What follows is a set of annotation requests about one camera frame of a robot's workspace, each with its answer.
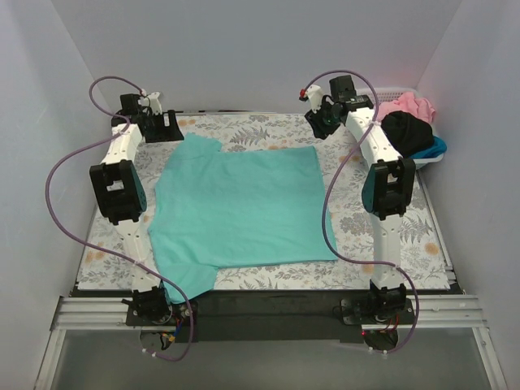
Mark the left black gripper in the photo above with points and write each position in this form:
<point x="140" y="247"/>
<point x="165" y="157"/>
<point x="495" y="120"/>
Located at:
<point x="163" y="127"/>

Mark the black t shirt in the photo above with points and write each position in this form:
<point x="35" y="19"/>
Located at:
<point x="407" y="134"/>

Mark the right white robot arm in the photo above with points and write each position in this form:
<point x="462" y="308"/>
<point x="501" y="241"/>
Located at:
<point x="386" y="193"/>

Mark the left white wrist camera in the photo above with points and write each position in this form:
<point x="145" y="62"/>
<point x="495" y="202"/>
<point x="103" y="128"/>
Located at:
<point x="151" y="102"/>

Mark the white plastic laundry basket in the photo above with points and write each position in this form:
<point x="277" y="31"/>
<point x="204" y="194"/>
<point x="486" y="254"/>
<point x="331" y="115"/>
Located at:
<point x="388" y="94"/>

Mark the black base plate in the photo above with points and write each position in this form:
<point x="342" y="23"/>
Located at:
<point x="261" y="315"/>

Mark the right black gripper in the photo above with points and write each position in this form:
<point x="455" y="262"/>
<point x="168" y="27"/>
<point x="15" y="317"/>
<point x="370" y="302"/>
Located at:
<point x="321" y="123"/>

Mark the pink t shirt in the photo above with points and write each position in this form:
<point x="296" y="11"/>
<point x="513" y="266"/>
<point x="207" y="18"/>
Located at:
<point x="419" y="107"/>

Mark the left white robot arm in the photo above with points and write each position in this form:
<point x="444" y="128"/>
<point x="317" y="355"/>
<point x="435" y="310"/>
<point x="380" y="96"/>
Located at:
<point x="121" y="196"/>

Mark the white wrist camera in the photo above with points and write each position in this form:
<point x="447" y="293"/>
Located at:
<point x="313" y="95"/>
<point x="151" y="102"/>

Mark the blue t shirt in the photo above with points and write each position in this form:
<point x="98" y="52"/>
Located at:
<point x="435" y="150"/>

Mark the aluminium frame rail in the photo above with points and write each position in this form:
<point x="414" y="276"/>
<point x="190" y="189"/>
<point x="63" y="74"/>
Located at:
<point x="111" y="314"/>

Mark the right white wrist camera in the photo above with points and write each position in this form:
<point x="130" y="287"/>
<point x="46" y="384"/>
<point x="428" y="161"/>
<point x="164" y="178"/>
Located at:
<point x="313" y="95"/>

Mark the teal t shirt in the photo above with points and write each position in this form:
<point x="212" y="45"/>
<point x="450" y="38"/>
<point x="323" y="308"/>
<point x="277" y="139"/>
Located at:
<point x="217" y="209"/>

